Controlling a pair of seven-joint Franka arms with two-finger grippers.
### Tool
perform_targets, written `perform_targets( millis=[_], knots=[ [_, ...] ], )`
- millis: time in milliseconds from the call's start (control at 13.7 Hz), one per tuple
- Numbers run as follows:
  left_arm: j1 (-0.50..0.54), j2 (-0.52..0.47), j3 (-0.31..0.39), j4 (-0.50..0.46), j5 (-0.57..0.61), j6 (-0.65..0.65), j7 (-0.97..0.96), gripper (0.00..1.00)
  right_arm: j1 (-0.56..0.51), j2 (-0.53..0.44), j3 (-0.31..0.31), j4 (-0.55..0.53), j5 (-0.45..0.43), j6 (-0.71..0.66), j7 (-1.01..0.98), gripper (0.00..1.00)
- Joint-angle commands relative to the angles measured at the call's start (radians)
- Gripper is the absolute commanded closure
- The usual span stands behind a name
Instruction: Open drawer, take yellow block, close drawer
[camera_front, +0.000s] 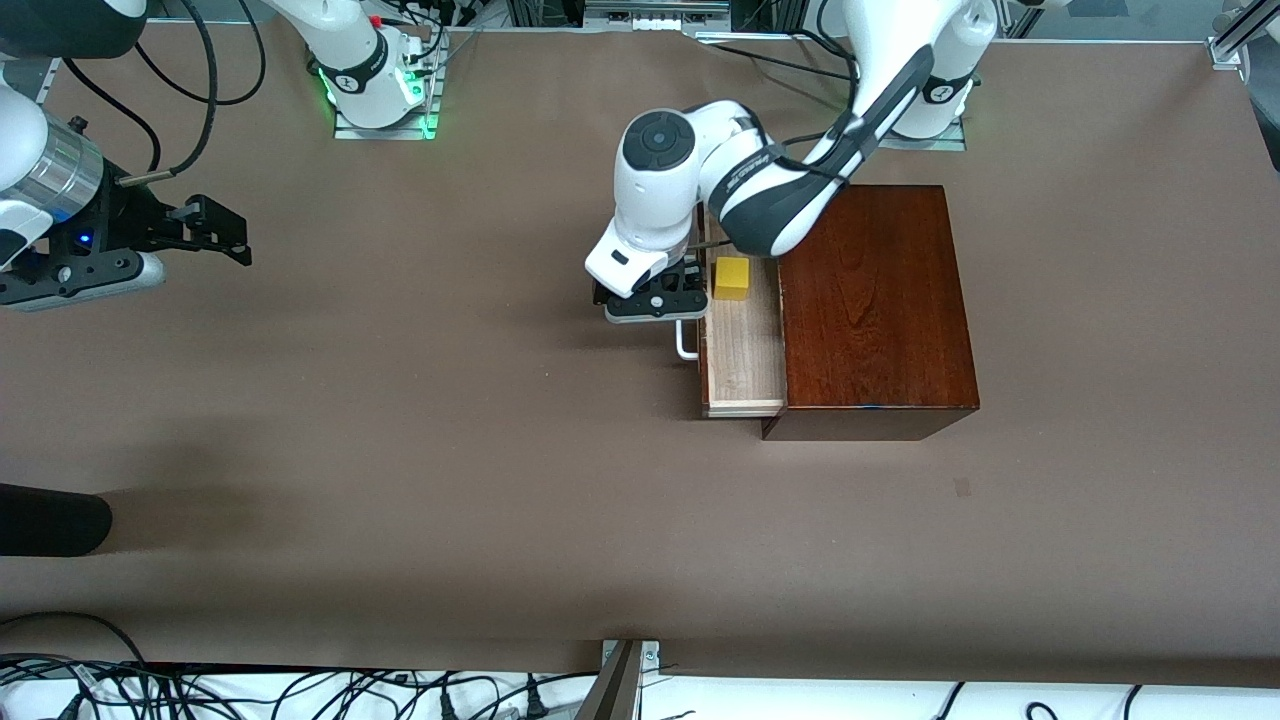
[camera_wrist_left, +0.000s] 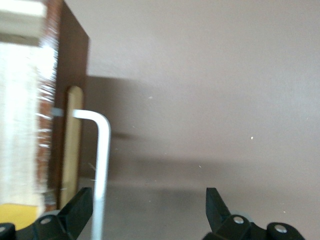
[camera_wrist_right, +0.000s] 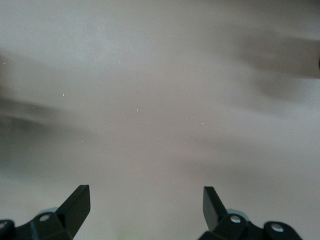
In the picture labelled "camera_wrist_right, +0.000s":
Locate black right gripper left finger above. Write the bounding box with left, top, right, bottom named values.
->
left=14, top=184, right=90, bottom=240

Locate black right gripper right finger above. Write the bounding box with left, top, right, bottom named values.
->
left=199, top=186, right=266, bottom=240

